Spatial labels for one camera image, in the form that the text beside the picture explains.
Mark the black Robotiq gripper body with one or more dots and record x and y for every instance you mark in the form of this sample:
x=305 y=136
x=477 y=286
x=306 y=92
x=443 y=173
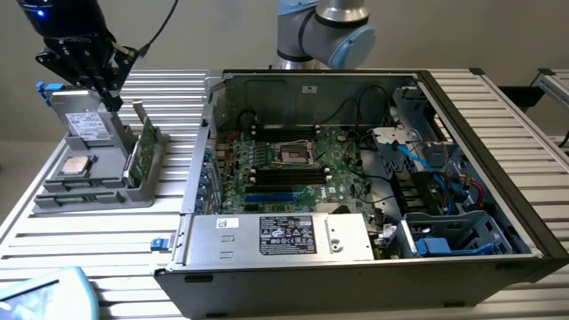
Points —
x=70 y=30

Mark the green RAM stick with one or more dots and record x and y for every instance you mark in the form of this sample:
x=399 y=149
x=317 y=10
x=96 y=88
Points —
x=78 y=199
x=77 y=182

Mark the black RAM slot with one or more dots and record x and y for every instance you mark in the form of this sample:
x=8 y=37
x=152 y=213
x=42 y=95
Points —
x=290 y=177
x=290 y=173
x=290 y=169
x=286 y=130
x=286 y=134
x=286 y=126
x=286 y=138
x=290 y=182

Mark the hard disk with blue caddy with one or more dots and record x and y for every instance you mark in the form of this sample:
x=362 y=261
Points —
x=84 y=120

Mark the green graphics card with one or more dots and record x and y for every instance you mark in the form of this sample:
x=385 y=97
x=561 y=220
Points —
x=144 y=156

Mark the CPU chip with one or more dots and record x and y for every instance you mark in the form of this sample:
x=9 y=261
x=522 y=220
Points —
x=78 y=165

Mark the grey parts rack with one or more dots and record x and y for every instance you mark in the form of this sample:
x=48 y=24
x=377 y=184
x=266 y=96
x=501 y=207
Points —
x=137 y=196

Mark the CPU socket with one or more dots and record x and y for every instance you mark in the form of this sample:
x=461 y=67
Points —
x=293 y=153

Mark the blue expansion slot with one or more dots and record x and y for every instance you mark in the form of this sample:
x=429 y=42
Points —
x=270 y=198

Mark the short black expansion slot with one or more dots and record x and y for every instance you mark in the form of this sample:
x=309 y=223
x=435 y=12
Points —
x=264 y=206

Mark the round coin battery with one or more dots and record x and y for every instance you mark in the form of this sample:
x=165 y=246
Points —
x=341 y=137

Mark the blue case latch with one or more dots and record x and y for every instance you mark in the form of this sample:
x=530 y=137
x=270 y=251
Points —
x=160 y=243

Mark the green Dell motherboard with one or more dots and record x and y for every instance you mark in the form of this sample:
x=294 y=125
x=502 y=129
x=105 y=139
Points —
x=337 y=186

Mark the silver power supply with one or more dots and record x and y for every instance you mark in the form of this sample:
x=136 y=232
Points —
x=249 y=243

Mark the silver chipset heatsink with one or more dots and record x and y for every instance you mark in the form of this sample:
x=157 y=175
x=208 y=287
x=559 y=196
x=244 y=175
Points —
x=327 y=208

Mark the metal optical drive bay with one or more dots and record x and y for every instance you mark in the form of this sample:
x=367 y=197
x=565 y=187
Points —
x=413 y=113

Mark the teal plastic object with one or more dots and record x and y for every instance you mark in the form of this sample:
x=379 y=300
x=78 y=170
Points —
x=48 y=293

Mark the black fan shroud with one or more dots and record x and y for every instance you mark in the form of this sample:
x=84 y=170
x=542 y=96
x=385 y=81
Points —
x=413 y=191

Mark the black open PC case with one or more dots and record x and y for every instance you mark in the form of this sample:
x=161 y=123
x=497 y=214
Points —
x=337 y=286

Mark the metal disk bay cage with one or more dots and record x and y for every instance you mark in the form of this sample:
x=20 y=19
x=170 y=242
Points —
x=466 y=233

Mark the neighbouring metal slat table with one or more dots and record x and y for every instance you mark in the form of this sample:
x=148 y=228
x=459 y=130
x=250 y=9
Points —
x=553 y=100

